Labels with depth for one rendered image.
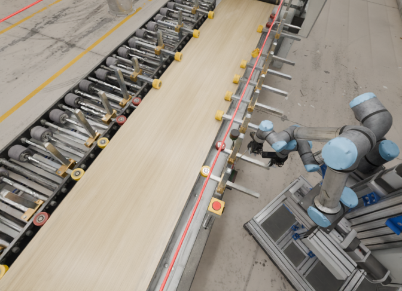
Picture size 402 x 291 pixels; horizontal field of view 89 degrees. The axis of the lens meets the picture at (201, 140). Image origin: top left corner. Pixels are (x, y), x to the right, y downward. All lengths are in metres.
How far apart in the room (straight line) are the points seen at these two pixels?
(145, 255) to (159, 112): 1.07
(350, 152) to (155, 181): 1.11
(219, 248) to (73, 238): 1.34
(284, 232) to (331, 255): 0.79
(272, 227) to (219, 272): 0.65
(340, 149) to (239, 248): 1.64
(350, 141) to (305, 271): 1.56
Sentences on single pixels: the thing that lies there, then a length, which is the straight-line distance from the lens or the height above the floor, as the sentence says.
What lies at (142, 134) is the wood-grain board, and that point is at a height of 0.90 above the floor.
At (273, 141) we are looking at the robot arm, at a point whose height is 1.31.
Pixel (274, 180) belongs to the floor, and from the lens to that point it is 2.65.
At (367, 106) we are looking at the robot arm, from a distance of 1.33.
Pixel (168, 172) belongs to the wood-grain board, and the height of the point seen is 0.90.
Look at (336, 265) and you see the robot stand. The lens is 1.57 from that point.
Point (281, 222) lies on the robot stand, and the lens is 2.28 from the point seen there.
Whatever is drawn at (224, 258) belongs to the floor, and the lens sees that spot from 2.29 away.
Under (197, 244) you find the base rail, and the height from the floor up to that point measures 0.70.
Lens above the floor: 2.26
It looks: 57 degrees down
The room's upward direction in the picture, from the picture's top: 7 degrees clockwise
